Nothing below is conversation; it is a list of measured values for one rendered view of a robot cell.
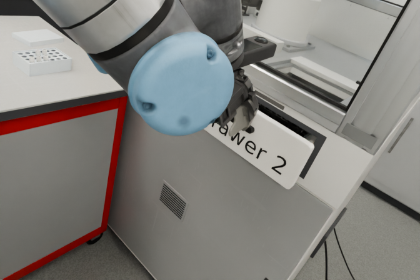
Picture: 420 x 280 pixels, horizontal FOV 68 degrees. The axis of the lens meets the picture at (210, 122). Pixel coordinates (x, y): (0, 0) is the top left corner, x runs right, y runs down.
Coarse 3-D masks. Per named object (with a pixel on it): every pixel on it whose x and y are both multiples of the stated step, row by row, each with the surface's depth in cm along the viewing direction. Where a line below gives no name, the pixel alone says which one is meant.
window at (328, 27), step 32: (256, 0) 67; (288, 0) 63; (320, 0) 59; (352, 0) 55; (384, 0) 52; (256, 32) 69; (288, 32) 64; (320, 32) 60; (352, 32) 57; (384, 32) 53; (288, 64) 66; (320, 64) 62; (352, 64) 58
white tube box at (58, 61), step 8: (48, 48) 93; (56, 48) 94; (16, 56) 84; (24, 56) 86; (32, 56) 87; (48, 56) 89; (56, 56) 91; (64, 56) 92; (16, 64) 86; (24, 64) 83; (32, 64) 83; (40, 64) 84; (48, 64) 86; (56, 64) 88; (64, 64) 90; (24, 72) 84; (32, 72) 84; (40, 72) 85; (48, 72) 87
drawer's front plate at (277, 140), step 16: (208, 128) 73; (256, 128) 64; (272, 128) 62; (240, 144) 68; (256, 144) 65; (272, 144) 63; (288, 144) 60; (304, 144) 58; (256, 160) 66; (272, 160) 63; (288, 160) 61; (304, 160) 59; (272, 176) 64; (288, 176) 62
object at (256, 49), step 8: (248, 40) 52; (256, 40) 52; (264, 40) 52; (248, 48) 49; (256, 48) 49; (264, 48) 51; (272, 48) 52; (248, 56) 48; (256, 56) 50; (264, 56) 52; (272, 56) 54; (240, 64) 47; (248, 64) 49
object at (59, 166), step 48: (0, 48) 93; (0, 96) 73; (48, 96) 78; (96, 96) 86; (0, 144) 74; (48, 144) 84; (96, 144) 98; (0, 192) 81; (48, 192) 93; (96, 192) 110; (0, 240) 89; (48, 240) 104; (96, 240) 131
